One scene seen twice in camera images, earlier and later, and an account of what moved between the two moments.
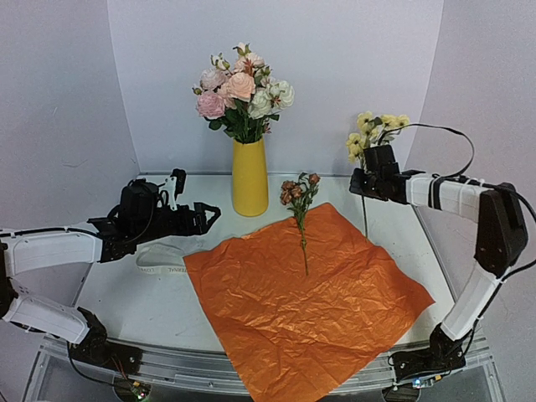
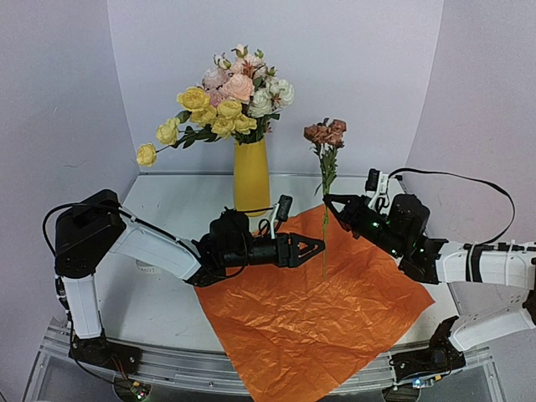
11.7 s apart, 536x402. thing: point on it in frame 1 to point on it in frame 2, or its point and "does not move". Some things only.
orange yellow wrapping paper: x=291 y=337 does not move
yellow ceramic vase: x=249 y=179 does not move
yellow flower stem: x=372 y=131 to x=198 y=121
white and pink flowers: x=242 y=97 does not move
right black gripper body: x=358 y=184 to x=353 y=212
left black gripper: x=201 y=227 to x=285 y=260
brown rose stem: x=299 y=196 to x=327 y=136
